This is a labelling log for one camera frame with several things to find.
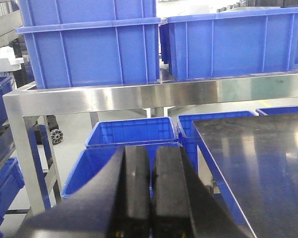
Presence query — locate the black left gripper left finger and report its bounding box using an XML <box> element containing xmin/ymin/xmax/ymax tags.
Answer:
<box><xmin>16</xmin><ymin>146</ymin><xmax>150</xmax><ymax>238</ymax></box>

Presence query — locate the blue floor bin middle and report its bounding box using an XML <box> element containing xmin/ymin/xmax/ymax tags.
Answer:
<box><xmin>85</xmin><ymin>117</ymin><xmax>179</xmax><ymax>148</ymax></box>

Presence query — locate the white device background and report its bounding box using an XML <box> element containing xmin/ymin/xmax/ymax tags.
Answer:
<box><xmin>0</xmin><ymin>46</ymin><xmax>24</xmax><ymax>72</ymax></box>

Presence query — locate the black caster wheel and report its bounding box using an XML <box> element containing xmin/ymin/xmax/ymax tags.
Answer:
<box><xmin>50</xmin><ymin>129</ymin><xmax>64</xmax><ymax>145</ymax></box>

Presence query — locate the blue bin far left lower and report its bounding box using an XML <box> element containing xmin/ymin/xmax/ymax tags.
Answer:
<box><xmin>0</xmin><ymin>157</ymin><xmax>24</xmax><ymax>225</ymax></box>

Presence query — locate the blue bin stacked top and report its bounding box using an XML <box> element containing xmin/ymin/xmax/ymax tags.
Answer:
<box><xmin>18</xmin><ymin>0</ymin><xmax>156</xmax><ymax>26</ymax></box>

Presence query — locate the blue bin upper right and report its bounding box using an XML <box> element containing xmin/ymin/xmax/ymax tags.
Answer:
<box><xmin>159</xmin><ymin>7</ymin><xmax>298</xmax><ymax>80</ymax></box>

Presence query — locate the blue floor bin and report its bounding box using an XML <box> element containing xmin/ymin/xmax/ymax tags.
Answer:
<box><xmin>85</xmin><ymin>117</ymin><xmax>179</xmax><ymax>148</ymax></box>
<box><xmin>61</xmin><ymin>142</ymin><xmax>182</xmax><ymax>199</ymax></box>
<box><xmin>176</xmin><ymin>110</ymin><xmax>259</xmax><ymax>174</ymax></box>

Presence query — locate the blue floor bin right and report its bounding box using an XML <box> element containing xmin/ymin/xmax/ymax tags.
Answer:
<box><xmin>176</xmin><ymin>110</ymin><xmax>259</xmax><ymax>174</ymax></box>

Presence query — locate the blue floor bin near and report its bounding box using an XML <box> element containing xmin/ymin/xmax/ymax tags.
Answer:
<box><xmin>61</xmin><ymin>142</ymin><xmax>182</xmax><ymax>199</ymax></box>

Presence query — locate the blue bin right floor edge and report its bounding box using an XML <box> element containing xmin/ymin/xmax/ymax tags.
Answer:
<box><xmin>255</xmin><ymin>106</ymin><xmax>298</xmax><ymax>116</ymax></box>

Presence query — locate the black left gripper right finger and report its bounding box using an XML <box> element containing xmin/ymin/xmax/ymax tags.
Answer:
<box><xmin>152</xmin><ymin>146</ymin><xmax>247</xmax><ymax>238</ymax></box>

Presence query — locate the stainless steel shelf frame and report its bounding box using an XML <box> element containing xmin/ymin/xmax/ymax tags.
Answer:
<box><xmin>3</xmin><ymin>73</ymin><xmax>298</xmax><ymax>216</ymax></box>

